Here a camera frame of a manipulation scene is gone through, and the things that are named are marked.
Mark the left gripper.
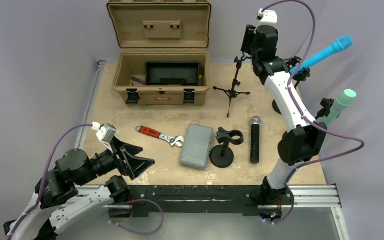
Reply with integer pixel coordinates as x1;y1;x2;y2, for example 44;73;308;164
76;135;155;186

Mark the black microphone silver grille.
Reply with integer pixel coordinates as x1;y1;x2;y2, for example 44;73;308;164
250;116;262;164

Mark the black round-base clip stand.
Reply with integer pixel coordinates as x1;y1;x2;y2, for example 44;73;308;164
209;127;244;169

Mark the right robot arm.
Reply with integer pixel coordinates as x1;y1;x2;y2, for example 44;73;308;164
241;25;327;204

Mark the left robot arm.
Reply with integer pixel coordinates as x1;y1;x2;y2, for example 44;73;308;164
3;137;155;240

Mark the black stand holding blue microphone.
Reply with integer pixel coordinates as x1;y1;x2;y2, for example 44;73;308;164
272;56;312;116

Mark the blue microphone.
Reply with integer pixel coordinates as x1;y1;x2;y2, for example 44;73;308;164
295;35;354;75

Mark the black stand holding green microphone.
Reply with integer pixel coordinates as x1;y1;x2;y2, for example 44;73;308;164
315;98;335;120

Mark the mint green microphone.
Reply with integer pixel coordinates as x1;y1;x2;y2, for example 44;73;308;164
318;89;357;126

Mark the grey plastic case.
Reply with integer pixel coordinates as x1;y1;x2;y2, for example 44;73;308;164
179;124;214;170

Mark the screwdriver in toolbox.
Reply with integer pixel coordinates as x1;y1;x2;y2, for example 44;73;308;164
130;76;147;86

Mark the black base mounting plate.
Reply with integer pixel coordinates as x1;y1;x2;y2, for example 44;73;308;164
108;185;294;220

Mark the tan open toolbox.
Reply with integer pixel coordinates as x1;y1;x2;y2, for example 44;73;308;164
106;0;212;106

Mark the black tray in toolbox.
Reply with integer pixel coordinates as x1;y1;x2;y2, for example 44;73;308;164
145;61;201;86

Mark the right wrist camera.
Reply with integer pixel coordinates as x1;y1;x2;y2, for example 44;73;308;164
257;8;278;27

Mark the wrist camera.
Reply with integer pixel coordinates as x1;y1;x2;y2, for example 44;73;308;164
91;122;117;154
257;8;278;27

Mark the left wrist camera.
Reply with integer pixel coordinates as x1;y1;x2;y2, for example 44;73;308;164
91;122;117;154

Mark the red handled adjustable wrench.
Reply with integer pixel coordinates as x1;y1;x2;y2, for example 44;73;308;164
134;125;185;148

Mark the black tripod shock-mount stand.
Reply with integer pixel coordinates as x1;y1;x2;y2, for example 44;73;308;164
212;52;251;118

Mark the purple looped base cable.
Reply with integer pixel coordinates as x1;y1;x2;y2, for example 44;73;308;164
108;198;165;236

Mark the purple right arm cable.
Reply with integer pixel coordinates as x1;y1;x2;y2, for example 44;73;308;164
261;0;366;186

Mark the aluminium table frame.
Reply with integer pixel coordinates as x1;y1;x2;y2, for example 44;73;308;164
85;62;350;240

